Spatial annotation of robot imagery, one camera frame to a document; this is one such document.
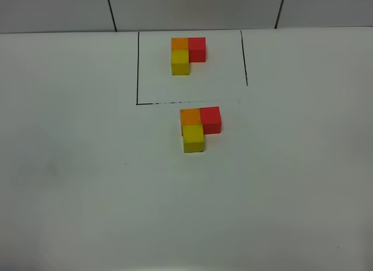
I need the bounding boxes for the yellow template block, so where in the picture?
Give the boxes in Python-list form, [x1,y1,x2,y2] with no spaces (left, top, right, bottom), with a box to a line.
[171,50,190,75]

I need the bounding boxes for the orange template block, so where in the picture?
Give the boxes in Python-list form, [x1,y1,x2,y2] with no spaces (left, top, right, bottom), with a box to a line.
[171,38,189,51]

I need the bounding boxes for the red template block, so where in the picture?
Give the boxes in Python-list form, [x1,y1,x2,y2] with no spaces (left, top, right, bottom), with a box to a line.
[188,37,206,62]

